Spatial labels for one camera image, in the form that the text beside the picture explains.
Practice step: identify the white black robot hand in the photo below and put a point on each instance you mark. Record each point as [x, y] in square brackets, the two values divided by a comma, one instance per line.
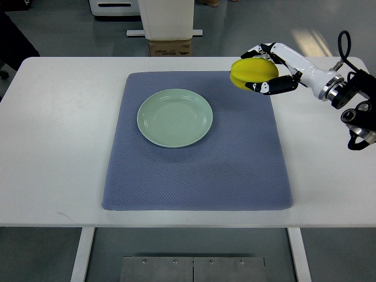
[325, 84]

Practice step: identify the yellow starfruit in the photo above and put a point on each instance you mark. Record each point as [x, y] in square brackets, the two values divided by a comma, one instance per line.
[254, 70]

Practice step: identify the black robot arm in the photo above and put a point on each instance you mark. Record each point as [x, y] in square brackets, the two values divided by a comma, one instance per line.
[355, 95]

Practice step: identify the light green plate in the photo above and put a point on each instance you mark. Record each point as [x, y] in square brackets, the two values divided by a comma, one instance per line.
[174, 118]

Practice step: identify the right white table leg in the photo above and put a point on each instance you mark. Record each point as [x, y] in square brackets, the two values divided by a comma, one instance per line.
[299, 255]

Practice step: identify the white table leg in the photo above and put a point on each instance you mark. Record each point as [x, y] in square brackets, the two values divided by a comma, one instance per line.
[81, 263]
[299, 255]

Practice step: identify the cardboard box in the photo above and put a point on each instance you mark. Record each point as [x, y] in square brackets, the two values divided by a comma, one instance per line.
[175, 48]

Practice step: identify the white column stand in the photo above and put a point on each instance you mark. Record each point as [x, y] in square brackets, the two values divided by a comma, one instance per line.
[165, 20]

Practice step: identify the white machine base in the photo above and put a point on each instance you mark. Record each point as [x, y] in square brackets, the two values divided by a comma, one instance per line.
[114, 8]

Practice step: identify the left white table leg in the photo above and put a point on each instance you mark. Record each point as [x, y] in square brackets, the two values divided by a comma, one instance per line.
[81, 263]

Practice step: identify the metal base plate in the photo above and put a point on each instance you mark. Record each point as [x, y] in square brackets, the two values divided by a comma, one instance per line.
[170, 268]

